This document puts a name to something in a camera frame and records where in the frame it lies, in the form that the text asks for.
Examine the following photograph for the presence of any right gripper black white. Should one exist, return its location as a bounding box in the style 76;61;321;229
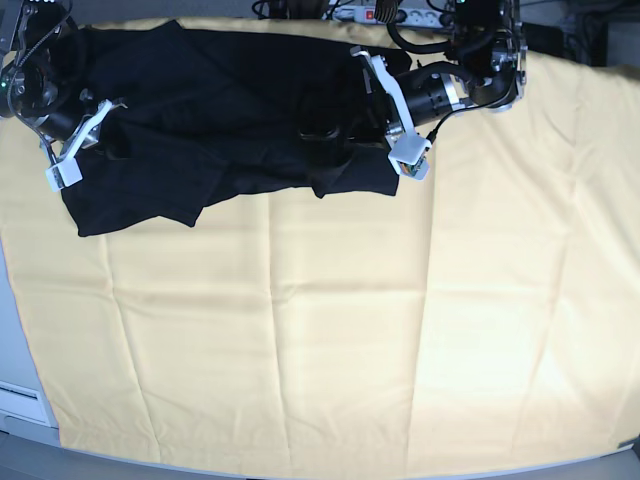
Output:
29;97;132;192

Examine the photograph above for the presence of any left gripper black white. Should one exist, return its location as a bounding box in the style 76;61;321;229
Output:
297;46;473;180

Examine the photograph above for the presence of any dark navy T-shirt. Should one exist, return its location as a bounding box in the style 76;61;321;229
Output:
62;21;399;237

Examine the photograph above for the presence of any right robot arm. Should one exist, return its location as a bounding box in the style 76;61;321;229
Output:
1;1;126;192

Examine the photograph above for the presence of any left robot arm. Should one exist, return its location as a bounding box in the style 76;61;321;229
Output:
298;1;527;180

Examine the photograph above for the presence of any white power strip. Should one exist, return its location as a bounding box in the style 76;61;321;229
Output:
330;1;451;30

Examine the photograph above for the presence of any yellow table cloth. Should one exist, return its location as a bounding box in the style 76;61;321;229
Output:
1;53;639;479

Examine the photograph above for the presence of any white drawer unit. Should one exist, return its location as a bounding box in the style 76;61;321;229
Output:
0;381;51;428

